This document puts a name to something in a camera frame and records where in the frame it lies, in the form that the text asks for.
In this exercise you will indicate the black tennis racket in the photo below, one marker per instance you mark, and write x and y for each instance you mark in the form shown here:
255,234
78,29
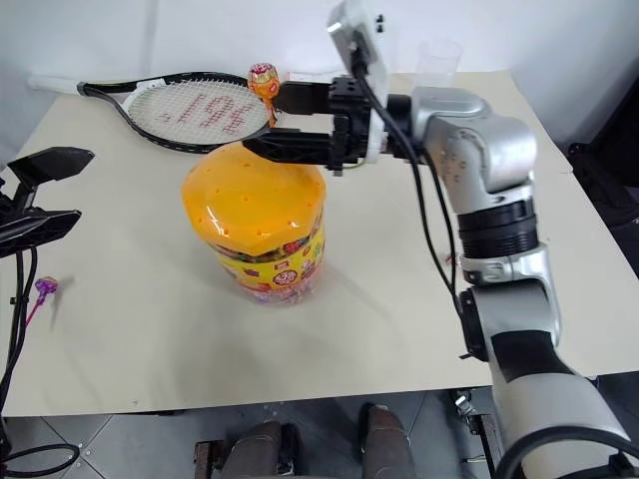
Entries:
199,107

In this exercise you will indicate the orange lollipop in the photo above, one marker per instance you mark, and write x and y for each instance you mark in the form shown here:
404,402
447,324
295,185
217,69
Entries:
263,82

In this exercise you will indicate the dark brown rounded shape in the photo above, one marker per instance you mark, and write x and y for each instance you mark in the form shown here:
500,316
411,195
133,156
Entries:
387,439
262,451

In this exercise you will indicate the dark wooden block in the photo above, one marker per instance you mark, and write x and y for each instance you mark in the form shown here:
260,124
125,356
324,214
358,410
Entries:
207,459

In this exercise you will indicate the small red wrapped lollipop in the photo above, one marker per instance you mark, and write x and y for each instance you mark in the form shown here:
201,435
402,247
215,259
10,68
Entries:
453,259

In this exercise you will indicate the black bag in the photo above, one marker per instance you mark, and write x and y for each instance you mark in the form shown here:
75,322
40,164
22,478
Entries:
611,199

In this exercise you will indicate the orange perforated jar lid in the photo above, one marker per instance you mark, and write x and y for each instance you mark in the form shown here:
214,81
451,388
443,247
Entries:
249,199

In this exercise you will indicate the clear plastic cup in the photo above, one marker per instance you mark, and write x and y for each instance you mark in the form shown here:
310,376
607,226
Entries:
438,62

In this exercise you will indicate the purple wrapped lollipop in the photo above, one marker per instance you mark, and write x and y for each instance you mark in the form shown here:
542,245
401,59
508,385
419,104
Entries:
45,288

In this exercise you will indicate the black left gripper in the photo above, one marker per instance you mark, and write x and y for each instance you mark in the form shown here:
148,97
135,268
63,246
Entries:
12,207

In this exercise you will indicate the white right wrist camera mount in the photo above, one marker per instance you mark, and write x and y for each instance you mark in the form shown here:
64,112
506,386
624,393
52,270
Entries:
367,40

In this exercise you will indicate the clear plastic lollipop jar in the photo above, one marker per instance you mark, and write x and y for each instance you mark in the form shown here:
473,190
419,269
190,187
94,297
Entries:
279,272

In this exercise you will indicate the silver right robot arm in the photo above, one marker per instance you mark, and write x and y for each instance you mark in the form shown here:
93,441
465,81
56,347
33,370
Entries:
504,149

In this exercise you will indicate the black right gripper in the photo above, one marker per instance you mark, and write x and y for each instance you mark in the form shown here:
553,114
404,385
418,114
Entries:
352,125

